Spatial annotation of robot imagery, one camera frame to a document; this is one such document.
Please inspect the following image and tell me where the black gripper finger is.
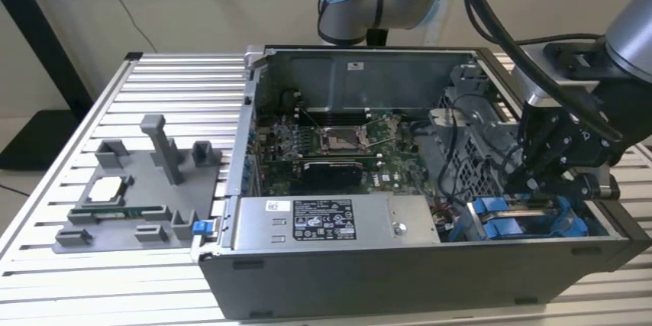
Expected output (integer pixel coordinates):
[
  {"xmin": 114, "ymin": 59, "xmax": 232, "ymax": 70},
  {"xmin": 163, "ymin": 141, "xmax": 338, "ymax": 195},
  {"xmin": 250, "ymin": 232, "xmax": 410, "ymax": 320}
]
[
  {"xmin": 504, "ymin": 106, "xmax": 576, "ymax": 196},
  {"xmin": 532, "ymin": 170, "xmax": 622, "ymax": 205}
]

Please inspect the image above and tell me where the hard disk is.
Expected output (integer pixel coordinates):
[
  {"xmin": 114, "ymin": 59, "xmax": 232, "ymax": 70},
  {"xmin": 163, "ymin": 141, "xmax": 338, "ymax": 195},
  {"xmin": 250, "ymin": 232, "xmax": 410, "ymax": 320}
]
[{"xmin": 471, "ymin": 196, "xmax": 580, "ymax": 217}]

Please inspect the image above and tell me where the empty blue disk carrier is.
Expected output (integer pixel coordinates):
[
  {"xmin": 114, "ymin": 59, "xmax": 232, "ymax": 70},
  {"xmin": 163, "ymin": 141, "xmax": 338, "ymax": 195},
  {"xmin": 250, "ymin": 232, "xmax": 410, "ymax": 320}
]
[{"xmin": 482, "ymin": 213, "xmax": 592, "ymax": 241}]

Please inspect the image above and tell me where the black RAM slot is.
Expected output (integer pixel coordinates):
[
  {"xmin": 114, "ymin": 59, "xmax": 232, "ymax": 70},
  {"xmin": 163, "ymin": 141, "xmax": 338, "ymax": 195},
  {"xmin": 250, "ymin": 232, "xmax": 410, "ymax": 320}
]
[
  {"xmin": 300, "ymin": 153, "xmax": 386, "ymax": 160},
  {"xmin": 303, "ymin": 157, "xmax": 387, "ymax": 164},
  {"xmin": 300, "ymin": 150, "xmax": 384, "ymax": 156}
]

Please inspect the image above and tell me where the perforated metal drive cage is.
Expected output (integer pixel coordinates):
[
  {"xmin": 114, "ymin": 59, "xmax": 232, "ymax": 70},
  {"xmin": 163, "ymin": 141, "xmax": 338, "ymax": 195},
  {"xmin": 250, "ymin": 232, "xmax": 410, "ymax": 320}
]
[{"xmin": 422, "ymin": 64, "xmax": 526, "ymax": 205}]

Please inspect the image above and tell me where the green motherboard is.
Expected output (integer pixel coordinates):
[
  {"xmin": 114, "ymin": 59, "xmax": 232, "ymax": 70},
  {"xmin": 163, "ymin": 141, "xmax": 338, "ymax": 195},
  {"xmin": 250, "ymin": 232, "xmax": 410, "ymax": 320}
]
[{"xmin": 252, "ymin": 110, "xmax": 444, "ymax": 205}]

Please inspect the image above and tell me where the CPU socket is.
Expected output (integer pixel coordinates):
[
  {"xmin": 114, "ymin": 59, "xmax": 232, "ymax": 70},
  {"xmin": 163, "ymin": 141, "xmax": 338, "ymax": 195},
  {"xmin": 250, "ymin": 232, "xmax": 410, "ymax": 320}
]
[{"xmin": 315, "ymin": 124, "xmax": 371, "ymax": 151}]

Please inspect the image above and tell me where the black graphics card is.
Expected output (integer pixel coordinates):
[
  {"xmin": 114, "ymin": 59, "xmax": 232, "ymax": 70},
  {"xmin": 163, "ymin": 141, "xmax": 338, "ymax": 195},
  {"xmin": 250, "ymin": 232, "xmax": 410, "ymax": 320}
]
[{"xmin": 262, "ymin": 157, "xmax": 370, "ymax": 196}]

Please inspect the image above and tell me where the metal locking lever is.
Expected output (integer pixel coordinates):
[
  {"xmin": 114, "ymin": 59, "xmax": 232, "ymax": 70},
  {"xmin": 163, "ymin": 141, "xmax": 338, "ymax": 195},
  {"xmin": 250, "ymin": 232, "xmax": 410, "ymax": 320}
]
[{"xmin": 299, "ymin": 107, "xmax": 326, "ymax": 131}]

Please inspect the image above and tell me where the black and grey PC case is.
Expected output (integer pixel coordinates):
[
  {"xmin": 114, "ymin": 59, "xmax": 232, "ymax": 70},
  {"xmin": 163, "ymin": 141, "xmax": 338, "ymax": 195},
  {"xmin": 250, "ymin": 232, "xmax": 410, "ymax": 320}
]
[{"xmin": 191, "ymin": 44, "xmax": 652, "ymax": 321}]

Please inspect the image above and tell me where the grey power supply unit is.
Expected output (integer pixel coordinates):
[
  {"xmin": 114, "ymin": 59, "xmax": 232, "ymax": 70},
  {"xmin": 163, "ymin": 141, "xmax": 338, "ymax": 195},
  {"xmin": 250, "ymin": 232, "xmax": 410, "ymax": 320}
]
[{"xmin": 219, "ymin": 194, "xmax": 443, "ymax": 257}]

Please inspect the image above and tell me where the grey parts rack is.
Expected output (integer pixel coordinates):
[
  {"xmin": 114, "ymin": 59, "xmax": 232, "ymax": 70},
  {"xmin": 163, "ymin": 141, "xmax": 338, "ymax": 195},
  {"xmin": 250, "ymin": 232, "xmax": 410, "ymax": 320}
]
[{"xmin": 54, "ymin": 114, "xmax": 226, "ymax": 254}]

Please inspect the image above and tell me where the green RAM stick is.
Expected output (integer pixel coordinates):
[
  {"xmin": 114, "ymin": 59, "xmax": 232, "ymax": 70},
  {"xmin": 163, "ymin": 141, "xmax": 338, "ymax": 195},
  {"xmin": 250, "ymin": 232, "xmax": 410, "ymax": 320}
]
[{"xmin": 76, "ymin": 206, "xmax": 170, "ymax": 220}]

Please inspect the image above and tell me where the silver CPU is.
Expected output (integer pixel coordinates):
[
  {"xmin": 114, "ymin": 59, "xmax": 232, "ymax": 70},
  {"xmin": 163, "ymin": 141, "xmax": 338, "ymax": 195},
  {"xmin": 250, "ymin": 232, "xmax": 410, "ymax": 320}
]
[{"xmin": 86, "ymin": 176, "xmax": 128, "ymax": 203}]

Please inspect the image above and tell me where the black stand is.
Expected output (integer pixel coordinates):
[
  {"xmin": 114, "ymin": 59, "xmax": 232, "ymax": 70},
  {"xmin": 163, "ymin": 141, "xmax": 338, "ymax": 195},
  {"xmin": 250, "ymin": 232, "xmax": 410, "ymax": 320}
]
[{"xmin": 0, "ymin": 0, "xmax": 96, "ymax": 170}]

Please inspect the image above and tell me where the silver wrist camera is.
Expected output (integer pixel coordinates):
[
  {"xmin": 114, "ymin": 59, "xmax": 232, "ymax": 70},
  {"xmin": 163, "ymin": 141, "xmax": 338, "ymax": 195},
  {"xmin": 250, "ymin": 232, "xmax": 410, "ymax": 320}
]
[{"xmin": 511, "ymin": 62, "xmax": 600, "ymax": 108}]

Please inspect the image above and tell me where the long thin black wire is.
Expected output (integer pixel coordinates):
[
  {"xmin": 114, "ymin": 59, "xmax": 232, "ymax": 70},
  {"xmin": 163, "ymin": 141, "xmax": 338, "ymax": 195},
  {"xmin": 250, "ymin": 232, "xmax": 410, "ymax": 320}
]
[{"xmin": 439, "ymin": 91, "xmax": 511, "ymax": 205}]

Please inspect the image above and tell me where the black wrist mount bracket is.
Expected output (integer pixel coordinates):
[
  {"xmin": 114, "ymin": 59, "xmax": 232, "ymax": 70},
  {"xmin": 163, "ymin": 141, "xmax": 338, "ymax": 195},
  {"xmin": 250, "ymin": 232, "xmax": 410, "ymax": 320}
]
[{"xmin": 542, "ymin": 41, "xmax": 620, "ymax": 79}]

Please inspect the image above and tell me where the red white wire bundle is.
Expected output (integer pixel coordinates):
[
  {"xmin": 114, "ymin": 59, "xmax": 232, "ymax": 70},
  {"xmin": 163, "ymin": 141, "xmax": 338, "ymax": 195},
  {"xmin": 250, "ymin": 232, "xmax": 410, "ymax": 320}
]
[{"xmin": 430, "ymin": 202, "xmax": 463, "ymax": 234}]

